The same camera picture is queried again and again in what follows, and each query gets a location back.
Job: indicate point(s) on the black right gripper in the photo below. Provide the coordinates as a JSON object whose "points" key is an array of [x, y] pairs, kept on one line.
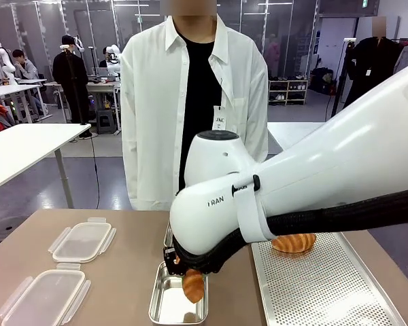
{"points": [[170, 265]]}

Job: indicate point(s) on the rectangular stainless steel container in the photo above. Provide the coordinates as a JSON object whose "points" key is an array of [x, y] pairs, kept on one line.
{"points": [[168, 236], [165, 302]]}

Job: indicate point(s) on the golden brown croissant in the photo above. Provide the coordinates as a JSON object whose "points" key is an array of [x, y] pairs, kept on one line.
{"points": [[289, 244], [194, 287]]}

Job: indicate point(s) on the clear plastic clip lid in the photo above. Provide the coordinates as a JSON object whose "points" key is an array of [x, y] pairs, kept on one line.
{"points": [[81, 241], [44, 299]]}

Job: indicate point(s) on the person's right forearm white sleeve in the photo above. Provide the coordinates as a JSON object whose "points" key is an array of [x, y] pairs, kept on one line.
{"points": [[129, 169]]}

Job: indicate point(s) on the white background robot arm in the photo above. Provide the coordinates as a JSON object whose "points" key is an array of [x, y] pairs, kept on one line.
{"points": [[114, 61], [0, 61]]}

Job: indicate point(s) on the person's left forearm white sleeve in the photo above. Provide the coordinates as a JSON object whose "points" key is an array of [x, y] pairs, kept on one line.
{"points": [[262, 136]]}

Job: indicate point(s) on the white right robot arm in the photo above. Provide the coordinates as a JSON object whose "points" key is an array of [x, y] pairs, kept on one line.
{"points": [[326, 163]]}

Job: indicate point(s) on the perforated metal baking tray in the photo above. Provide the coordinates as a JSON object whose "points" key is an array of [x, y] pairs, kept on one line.
{"points": [[309, 292]]}

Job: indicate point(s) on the white name tag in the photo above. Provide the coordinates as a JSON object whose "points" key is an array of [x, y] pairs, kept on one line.
{"points": [[219, 119]]}

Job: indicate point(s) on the grey plastic step stool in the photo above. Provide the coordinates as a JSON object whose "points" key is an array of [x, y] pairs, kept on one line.
{"points": [[106, 121]]}

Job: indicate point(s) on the person in white shirt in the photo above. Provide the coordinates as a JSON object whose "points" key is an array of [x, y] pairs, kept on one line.
{"points": [[156, 102]]}

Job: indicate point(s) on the round grey floor plate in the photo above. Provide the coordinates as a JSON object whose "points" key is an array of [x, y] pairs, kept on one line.
{"points": [[3, 229]]}

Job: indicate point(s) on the white table with grey leg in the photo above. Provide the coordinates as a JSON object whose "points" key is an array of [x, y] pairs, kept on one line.
{"points": [[27, 146]]}

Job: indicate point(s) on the cluttered background work desk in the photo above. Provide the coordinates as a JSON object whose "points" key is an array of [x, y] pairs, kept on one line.
{"points": [[102, 85]]}

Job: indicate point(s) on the wooden shoe rack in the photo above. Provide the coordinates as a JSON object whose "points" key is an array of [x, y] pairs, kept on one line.
{"points": [[288, 92]]}

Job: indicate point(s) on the standing person black clothes cap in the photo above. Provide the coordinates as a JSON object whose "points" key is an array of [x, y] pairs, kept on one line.
{"points": [[71, 78]]}

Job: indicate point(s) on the white background desk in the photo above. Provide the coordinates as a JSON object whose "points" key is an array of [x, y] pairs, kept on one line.
{"points": [[10, 91]]}

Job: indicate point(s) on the black bag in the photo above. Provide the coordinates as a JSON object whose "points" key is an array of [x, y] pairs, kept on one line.
{"points": [[321, 79]]}

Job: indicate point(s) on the seated person grey hoodie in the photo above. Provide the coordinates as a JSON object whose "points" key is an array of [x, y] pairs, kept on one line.
{"points": [[26, 71]]}

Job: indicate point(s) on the black stand with white sensor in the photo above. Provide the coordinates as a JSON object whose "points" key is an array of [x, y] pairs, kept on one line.
{"points": [[341, 74]]}

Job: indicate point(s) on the person in black coat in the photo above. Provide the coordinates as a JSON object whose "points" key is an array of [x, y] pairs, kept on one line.
{"points": [[370, 64]]}

